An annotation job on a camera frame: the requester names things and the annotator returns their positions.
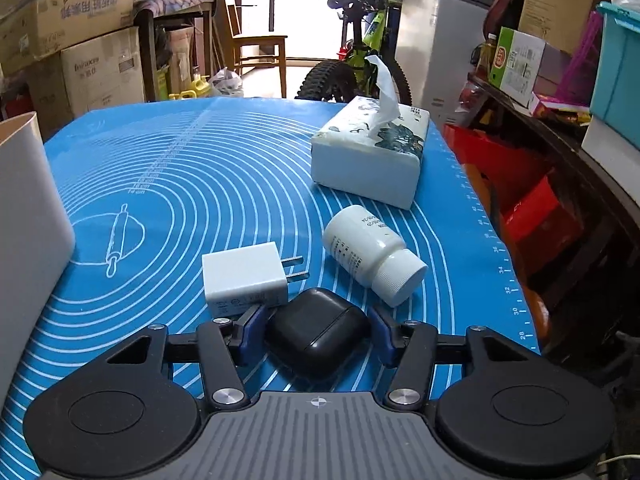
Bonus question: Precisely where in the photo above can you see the blue silicone baking mat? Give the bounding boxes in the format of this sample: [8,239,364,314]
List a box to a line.
[0,96,544,473]

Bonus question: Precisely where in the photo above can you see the pink wire rack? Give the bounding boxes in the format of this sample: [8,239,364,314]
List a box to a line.
[554,9,603,107]

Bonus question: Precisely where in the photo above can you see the teal plastic storage crate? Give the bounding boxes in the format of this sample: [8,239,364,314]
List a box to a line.
[589,1,640,137]

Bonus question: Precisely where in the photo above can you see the large plain cardboard box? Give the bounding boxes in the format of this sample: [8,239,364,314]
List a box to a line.
[26,26,147,128]

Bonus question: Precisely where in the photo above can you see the floral tissue box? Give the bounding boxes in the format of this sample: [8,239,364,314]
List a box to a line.
[310,54,432,211]

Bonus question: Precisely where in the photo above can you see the dark long side table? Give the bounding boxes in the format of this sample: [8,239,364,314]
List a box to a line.
[466,71,640,356]

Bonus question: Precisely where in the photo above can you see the white box under crate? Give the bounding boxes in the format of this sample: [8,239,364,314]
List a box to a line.
[580,114,640,173]

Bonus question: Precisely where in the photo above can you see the wooden side table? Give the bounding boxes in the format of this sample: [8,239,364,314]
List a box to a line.
[134,0,217,102]

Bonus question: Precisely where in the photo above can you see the white cable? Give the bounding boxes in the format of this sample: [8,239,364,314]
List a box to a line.
[594,451,640,478]

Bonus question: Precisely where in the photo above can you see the green and white carton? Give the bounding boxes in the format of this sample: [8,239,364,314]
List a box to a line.
[489,26,547,107]

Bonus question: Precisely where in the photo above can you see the cooking oil bottle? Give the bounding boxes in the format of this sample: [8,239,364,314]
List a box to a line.
[474,33,502,82]

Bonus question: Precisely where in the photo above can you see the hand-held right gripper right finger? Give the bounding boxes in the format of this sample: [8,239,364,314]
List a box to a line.
[367,305,544,409]

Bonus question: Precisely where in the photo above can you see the green bicycle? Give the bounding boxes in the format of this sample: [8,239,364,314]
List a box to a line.
[295,0,414,107]

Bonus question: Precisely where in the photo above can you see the beige plastic storage bin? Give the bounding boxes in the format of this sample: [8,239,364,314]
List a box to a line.
[0,112,77,403]

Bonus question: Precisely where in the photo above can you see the black earbuds case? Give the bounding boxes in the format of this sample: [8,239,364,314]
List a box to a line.
[263,287,372,382]

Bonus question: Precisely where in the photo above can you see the white plug charger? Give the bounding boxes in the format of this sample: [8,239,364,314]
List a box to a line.
[201,241,307,320]

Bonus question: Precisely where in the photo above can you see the white pill bottle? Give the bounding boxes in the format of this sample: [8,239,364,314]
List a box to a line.
[322,204,429,308]

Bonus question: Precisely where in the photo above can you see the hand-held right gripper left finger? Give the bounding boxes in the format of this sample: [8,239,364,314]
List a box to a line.
[102,302,273,409]

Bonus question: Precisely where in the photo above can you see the wooden chair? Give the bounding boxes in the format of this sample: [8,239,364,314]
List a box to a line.
[218,0,289,100]

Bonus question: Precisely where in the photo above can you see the white plastic bag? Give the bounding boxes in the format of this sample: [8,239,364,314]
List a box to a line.
[206,66,246,99]

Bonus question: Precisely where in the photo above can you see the tall brown cardboard sheet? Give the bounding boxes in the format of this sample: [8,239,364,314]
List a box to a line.
[517,0,614,55]

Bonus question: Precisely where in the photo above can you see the white chest freezer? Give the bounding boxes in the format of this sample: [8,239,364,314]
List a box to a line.
[394,0,494,127]

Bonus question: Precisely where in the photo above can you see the yellow floor toy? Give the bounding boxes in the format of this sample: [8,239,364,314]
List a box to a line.
[168,74,212,102]

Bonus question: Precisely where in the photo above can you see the open printed cardboard box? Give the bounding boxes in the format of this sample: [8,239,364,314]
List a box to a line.
[0,0,137,78]

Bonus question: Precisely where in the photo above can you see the red paper bags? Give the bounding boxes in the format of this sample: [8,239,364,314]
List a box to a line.
[441,121,587,283]

